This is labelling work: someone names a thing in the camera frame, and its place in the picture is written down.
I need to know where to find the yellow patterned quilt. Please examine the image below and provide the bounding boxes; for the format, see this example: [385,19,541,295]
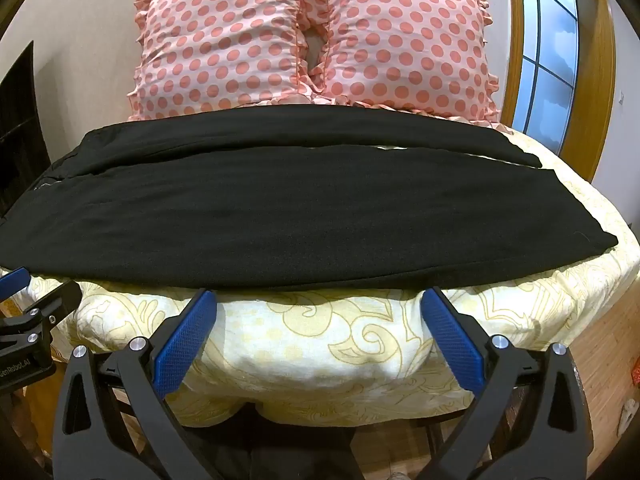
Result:
[10,116,640,429]

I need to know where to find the pink polka dot pillow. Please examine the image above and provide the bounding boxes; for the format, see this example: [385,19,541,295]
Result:
[127,0,326,122]
[302,0,514,134]

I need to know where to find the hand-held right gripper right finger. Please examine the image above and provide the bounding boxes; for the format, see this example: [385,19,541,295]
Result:
[415,287,596,480]

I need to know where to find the black pants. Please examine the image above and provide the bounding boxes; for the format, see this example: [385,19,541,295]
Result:
[0,109,619,294]

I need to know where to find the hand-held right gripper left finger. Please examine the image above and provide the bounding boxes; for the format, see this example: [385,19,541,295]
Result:
[52,288,223,480]

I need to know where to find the white paper scrap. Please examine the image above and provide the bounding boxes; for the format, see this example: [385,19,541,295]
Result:
[617,400,635,436]

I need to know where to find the wooden framed window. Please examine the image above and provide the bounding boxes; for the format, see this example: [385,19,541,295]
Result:
[501,0,617,183]

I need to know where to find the dark wooden furniture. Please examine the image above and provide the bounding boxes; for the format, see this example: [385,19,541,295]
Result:
[0,40,52,213]

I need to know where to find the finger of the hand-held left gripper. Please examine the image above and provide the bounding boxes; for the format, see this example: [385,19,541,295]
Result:
[0,267,30,304]
[21,280,82,335]

